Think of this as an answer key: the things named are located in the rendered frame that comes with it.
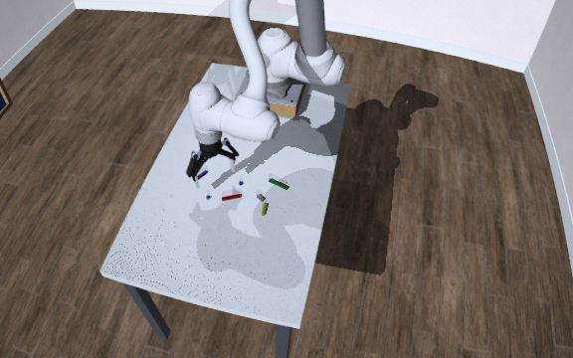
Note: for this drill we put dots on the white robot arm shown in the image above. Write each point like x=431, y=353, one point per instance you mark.
x=249, y=117

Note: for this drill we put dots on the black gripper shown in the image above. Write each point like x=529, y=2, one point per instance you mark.
x=195, y=166

